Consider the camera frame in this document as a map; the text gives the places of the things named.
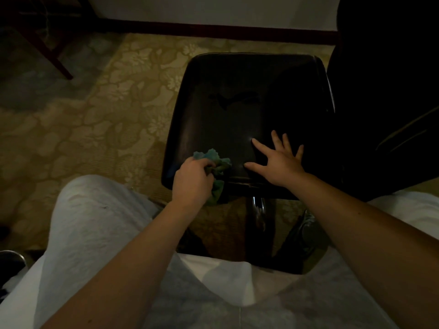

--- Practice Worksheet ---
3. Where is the person's left hand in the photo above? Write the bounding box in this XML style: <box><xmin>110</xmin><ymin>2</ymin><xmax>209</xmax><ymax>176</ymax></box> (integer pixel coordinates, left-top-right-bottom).
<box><xmin>171</xmin><ymin>156</ymin><xmax>217</xmax><ymax>216</ymax></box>

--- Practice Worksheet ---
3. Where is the person's right hand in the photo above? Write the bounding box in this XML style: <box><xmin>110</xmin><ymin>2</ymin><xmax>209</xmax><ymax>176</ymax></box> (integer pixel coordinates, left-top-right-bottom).
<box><xmin>243</xmin><ymin>130</ymin><xmax>308</xmax><ymax>189</ymax></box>

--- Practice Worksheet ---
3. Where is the green cleaning cloth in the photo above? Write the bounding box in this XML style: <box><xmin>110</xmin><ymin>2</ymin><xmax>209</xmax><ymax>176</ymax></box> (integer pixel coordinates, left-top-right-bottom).
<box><xmin>193</xmin><ymin>149</ymin><xmax>232</xmax><ymax>206</ymax></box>

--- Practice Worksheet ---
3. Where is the black leather chair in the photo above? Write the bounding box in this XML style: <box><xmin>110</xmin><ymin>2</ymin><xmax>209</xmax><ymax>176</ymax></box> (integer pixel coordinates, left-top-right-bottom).
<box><xmin>161</xmin><ymin>0</ymin><xmax>439</xmax><ymax>275</ymax></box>

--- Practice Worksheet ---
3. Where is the person's right forearm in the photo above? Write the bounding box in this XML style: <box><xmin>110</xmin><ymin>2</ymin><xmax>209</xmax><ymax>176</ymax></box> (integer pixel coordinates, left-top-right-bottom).
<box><xmin>291</xmin><ymin>173</ymin><xmax>439</xmax><ymax>329</ymax></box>

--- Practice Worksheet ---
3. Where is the person's left forearm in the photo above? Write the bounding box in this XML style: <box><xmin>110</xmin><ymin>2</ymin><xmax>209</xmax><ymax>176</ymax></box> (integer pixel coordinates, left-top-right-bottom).
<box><xmin>41</xmin><ymin>202</ymin><xmax>199</xmax><ymax>329</ymax></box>

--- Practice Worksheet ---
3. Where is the white sneaker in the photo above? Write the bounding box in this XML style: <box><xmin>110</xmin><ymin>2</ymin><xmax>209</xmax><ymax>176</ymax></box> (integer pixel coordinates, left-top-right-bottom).
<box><xmin>288</xmin><ymin>208</ymin><xmax>332</xmax><ymax>263</ymax></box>

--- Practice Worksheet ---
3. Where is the dark red baseboard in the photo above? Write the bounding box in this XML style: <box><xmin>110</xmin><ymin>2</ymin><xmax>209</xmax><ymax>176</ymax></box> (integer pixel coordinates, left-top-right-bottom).
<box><xmin>91</xmin><ymin>17</ymin><xmax>340</xmax><ymax>46</ymax></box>

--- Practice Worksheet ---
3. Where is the dark red wooden table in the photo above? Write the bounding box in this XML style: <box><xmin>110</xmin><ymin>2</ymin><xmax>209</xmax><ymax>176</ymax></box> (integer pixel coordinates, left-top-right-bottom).
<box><xmin>0</xmin><ymin>0</ymin><xmax>98</xmax><ymax>80</ymax></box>

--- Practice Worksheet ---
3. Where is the metal trash bin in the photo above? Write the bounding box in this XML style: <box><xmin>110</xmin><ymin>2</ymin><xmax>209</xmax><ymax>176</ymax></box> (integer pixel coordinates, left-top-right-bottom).
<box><xmin>0</xmin><ymin>249</ymin><xmax>28</xmax><ymax>302</ymax></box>

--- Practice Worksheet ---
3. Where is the white crumpled tissue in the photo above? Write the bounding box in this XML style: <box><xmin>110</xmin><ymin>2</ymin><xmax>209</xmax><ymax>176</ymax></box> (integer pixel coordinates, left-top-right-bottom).
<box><xmin>1</xmin><ymin>267</ymin><xmax>27</xmax><ymax>293</ymax></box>

